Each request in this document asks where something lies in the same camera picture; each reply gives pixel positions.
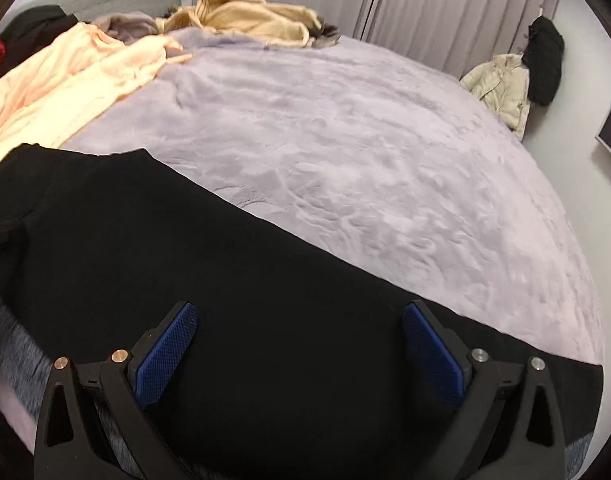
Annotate black pants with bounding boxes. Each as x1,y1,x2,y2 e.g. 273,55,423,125
0,144,603,480

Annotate lilac plush blanket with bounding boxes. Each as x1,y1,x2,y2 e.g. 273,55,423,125
0,27,606,461

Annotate black hanging garment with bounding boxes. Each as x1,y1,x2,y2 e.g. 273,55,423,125
523,15,566,107

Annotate pale pleated curtain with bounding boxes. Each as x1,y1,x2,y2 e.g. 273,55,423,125
202,0,566,81

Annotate beige puffer jacket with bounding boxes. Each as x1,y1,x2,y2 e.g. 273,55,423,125
459,53,531,141

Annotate blue-grey leaf-patterned cloth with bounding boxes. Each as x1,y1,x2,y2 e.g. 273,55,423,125
0,275,603,480

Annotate taupe garment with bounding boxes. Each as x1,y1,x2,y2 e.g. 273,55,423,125
90,10,159,43

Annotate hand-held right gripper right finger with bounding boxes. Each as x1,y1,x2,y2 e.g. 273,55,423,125
402,300,569,480

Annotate peach cloth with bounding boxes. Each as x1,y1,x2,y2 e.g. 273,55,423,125
0,22,192,171

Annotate tan ribbed hoodie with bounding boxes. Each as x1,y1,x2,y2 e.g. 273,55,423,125
156,0,323,48

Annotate grey-brown furry garment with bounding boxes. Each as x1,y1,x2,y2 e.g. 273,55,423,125
308,20,342,50

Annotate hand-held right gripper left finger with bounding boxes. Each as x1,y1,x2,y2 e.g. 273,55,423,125
34,301,199,480

